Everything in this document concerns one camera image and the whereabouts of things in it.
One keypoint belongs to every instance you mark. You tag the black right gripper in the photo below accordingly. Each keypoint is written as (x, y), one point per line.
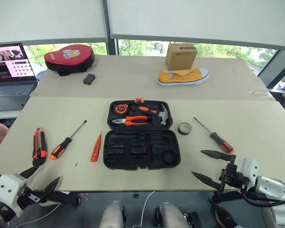
(231, 174)

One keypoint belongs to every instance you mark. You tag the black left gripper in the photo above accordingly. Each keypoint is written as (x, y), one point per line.
(29, 198)

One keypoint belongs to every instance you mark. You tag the orange black screwdriver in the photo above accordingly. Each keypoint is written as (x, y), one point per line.
(61, 147)
(218, 140)

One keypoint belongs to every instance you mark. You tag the orange black utility knife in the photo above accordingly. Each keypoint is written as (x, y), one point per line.
(39, 147)

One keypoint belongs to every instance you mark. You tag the black electrical tape roll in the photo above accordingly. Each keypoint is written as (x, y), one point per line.
(184, 128)

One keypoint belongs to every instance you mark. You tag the orange voltage tester pen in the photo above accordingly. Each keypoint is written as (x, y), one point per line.
(96, 148)

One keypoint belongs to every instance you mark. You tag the black plastic tool case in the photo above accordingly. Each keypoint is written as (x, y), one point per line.
(142, 152)

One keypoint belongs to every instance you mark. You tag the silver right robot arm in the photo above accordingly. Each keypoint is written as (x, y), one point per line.
(273, 190)

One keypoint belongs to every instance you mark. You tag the black table foot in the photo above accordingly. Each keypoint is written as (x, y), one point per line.
(61, 198)
(228, 197)

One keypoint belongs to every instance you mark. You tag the black shoe on floor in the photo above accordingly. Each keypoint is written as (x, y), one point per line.
(224, 216)

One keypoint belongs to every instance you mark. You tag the black floor device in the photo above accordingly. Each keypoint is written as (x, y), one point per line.
(194, 219)

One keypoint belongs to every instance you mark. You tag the grey rounded robot leg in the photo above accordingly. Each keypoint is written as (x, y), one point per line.
(111, 215)
(171, 215)

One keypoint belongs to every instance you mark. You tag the white side desk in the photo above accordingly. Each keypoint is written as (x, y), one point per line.
(2, 115)

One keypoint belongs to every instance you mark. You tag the small black floor object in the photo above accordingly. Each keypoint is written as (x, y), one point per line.
(136, 196)

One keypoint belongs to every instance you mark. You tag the yellow canvas sneaker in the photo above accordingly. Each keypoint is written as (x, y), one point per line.
(183, 76)

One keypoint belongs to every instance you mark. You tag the blue round object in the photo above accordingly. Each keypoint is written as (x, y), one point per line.
(40, 75)

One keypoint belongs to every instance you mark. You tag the orange black tape measure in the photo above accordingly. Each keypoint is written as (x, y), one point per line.
(120, 108)

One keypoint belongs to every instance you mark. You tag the grey open laptop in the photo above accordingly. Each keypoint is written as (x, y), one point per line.
(10, 73)

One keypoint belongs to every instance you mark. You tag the small black box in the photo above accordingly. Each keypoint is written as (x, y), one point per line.
(89, 78)

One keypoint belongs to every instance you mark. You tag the brown cardboard box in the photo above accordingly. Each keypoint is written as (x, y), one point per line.
(180, 55)

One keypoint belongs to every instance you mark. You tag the red black punching pad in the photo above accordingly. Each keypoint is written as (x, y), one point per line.
(69, 58)

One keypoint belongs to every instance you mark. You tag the white roller blind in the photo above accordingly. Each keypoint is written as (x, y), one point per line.
(47, 19)
(199, 19)

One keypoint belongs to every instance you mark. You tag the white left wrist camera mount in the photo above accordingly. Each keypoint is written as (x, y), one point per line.
(8, 192)

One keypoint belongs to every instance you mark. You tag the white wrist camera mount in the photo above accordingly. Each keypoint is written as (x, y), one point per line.
(8, 192)
(248, 169)

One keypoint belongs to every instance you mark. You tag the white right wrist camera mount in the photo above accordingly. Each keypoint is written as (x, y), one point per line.
(248, 169)

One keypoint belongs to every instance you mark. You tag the dark window frame post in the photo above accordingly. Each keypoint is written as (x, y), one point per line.
(111, 47)

